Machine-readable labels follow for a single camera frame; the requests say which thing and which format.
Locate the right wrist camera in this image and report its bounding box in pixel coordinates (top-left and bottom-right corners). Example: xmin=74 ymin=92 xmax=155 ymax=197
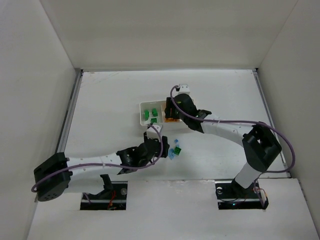
xmin=175 ymin=84 xmax=191 ymax=95

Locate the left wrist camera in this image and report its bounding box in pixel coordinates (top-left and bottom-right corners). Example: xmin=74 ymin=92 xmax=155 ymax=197
xmin=146 ymin=124 xmax=163 ymax=140

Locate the white divided plastic container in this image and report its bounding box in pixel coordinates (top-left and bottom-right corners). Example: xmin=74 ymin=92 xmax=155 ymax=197
xmin=139 ymin=100 xmax=188 ymax=131

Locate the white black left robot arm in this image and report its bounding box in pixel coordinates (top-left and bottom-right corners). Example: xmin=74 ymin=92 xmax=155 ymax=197
xmin=31 ymin=132 xmax=170 ymax=202

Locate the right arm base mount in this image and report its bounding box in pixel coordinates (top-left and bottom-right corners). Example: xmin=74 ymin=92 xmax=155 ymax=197
xmin=215 ymin=180 xmax=269 ymax=210

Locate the light blue lego plate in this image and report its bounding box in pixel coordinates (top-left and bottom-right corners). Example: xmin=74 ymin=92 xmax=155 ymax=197
xmin=168 ymin=148 xmax=176 ymax=160

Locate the aluminium rail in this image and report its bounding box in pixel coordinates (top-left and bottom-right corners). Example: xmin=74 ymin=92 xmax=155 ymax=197
xmin=54 ymin=68 xmax=84 ymax=155
xmin=252 ymin=68 xmax=288 ymax=168

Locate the green lego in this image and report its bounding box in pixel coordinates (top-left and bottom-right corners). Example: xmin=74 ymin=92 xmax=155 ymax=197
xmin=151 ymin=108 xmax=158 ymax=117

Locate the right aluminium rail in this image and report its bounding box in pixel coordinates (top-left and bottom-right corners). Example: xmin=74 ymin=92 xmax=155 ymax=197
xmin=252 ymin=68 xmax=288 ymax=168

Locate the green square lego brick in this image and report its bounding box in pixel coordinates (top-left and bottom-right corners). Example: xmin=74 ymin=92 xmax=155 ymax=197
xmin=150 ymin=117 xmax=158 ymax=124

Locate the left aluminium rail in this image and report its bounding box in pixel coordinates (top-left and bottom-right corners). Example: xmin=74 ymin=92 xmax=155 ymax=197
xmin=54 ymin=68 xmax=84 ymax=155

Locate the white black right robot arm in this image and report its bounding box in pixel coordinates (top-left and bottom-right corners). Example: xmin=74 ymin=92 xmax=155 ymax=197
xmin=164 ymin=93 xmax=282 ymax=192

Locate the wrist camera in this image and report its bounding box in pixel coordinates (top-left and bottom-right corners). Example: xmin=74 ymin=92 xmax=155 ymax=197
xmin=146 ymin=124 xmax=163 ymax=140
xmin=175 ymin=84 xmax=191 ymax=95

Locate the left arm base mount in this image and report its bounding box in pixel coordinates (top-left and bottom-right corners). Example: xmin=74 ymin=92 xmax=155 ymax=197
xmin=80 ymin=174 xmax=128 ymax=211

